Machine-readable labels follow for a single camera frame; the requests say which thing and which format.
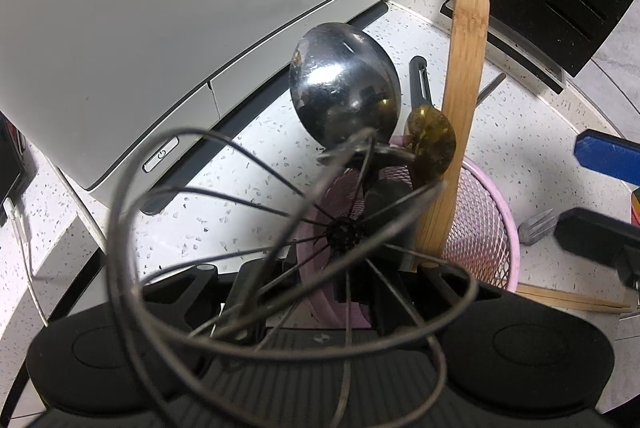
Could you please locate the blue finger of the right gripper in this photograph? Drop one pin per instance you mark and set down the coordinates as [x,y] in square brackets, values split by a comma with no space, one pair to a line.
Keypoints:
[608,155]
[596,236]

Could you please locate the wooden chopstick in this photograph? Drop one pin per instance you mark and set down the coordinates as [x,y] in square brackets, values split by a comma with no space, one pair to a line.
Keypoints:
[577,306]
[554,293]

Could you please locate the pink mesh utensil cup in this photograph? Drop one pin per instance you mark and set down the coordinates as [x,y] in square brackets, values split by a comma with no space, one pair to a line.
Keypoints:
[483,239]

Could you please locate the bamboo spatula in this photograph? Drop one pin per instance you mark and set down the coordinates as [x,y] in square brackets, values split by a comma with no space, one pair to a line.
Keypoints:
[468,39]

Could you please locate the dark green peeler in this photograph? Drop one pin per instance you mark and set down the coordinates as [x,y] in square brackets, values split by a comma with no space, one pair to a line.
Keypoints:
[420,91]

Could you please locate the large spoon wooden handle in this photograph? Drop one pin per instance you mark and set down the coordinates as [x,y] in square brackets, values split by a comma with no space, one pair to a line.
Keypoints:
[342,81]

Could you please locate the white utensil sterilizer appliance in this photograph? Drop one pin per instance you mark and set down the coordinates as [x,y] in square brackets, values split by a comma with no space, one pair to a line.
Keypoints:
[92,82]

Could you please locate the black tablet device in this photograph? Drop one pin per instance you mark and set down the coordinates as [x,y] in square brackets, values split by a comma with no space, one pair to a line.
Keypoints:
[12,169]

